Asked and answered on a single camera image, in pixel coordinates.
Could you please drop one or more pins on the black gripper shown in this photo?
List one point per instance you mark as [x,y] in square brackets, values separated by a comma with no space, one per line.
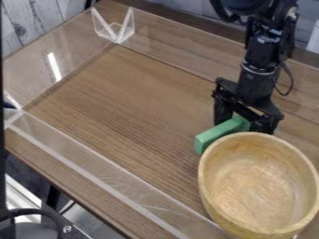
[248,98]

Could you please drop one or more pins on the green rectangular block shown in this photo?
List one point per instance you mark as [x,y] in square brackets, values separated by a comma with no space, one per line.
[233,125]

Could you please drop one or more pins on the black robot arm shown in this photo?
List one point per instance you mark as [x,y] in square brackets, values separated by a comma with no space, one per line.
[269,20]

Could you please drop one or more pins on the light wooden bowl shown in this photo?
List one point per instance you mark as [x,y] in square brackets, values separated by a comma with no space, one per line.
[257,186]

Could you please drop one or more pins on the black table leg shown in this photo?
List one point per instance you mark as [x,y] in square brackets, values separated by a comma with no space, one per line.
[53,197]

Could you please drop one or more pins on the clear acrylic corner bracket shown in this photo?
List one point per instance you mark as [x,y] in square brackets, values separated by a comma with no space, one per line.
[114,32]

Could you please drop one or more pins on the clear acrylic wall panel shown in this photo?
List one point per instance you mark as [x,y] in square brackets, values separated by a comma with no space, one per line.
[126,203]

